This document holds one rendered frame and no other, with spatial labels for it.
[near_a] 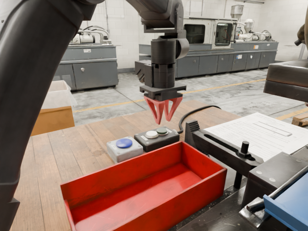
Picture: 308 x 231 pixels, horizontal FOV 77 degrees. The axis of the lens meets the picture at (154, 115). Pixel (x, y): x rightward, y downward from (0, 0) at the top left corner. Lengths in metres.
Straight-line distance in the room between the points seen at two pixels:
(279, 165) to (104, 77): 4.52
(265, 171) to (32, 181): 0.43
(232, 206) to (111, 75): 4.53
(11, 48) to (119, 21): 6.74
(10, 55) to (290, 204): 0.32
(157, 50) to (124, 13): 6.57
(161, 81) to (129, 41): 6.60
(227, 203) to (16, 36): 0.37
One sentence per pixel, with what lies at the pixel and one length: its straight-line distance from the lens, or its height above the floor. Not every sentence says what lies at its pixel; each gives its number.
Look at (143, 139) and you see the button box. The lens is 0.49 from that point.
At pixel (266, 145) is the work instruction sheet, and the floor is 0.90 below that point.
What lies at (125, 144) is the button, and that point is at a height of 0.94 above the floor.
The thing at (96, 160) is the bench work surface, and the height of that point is 0.90.
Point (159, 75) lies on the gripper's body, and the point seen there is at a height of 1.09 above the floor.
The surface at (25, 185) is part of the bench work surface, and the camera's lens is 0.48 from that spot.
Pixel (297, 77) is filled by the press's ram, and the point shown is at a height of 1.13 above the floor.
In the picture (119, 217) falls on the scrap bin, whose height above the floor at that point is 0.90.
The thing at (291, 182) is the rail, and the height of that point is 0.99.
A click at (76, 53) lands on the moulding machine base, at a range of 4.55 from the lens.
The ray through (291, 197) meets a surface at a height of 0.99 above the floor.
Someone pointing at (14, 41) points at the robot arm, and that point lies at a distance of 0.21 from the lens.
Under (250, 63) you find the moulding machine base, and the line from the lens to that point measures 8.03.
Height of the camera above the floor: 1.17
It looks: 22 degrees down
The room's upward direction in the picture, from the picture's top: straight up
